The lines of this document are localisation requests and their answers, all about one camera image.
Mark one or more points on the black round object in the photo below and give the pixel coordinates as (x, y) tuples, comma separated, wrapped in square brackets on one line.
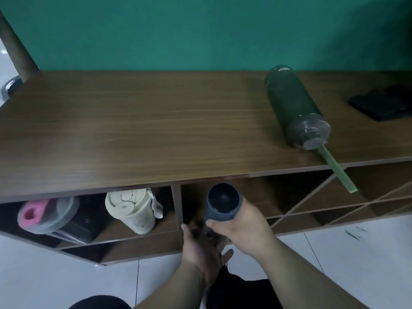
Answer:
[(9, 87)]

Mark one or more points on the black folded pouch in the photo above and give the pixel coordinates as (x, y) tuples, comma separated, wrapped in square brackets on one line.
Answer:
[(383, 104)]

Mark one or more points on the brown wooden shelf cabinet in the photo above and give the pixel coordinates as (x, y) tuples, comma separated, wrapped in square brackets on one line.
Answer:
[(144, 125)]

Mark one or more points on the light green straw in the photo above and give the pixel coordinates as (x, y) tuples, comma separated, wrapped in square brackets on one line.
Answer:
[(336, 168)]

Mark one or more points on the brown wooden post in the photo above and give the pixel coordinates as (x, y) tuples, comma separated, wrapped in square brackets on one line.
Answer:
[(17, 48)]

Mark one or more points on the person's right forearm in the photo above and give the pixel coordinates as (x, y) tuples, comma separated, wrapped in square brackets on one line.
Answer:
[(309, 279)]

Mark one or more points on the person's left thumb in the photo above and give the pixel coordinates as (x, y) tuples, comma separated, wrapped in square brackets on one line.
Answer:
[(186, 234)]

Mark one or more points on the dark green bottle grey lid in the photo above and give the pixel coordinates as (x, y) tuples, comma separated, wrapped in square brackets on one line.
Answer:
[(294, 102)]

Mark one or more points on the grey bottle pink cap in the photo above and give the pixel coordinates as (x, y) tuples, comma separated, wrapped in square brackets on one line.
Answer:
[(48, 217)]

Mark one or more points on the person's right thumb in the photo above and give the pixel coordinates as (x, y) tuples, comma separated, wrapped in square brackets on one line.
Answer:
[(219, 225)]

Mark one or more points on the person's right hand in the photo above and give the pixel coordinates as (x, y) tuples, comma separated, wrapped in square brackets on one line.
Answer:
[(249, 230)]

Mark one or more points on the person's left forearm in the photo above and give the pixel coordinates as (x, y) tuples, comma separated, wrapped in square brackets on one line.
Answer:
[(173, 286)]

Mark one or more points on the dark blue bottle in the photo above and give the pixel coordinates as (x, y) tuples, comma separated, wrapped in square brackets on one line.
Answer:
[(222, 202)]

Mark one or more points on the person's black trousers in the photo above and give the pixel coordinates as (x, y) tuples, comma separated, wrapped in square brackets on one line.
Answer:
[(238, 292)]

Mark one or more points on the person's left hand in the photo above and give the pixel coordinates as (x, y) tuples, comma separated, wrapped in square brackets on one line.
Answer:
[(199, 254)]

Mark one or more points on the cream tumbler with lid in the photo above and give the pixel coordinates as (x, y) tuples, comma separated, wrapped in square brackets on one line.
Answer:
[(133, 210)]

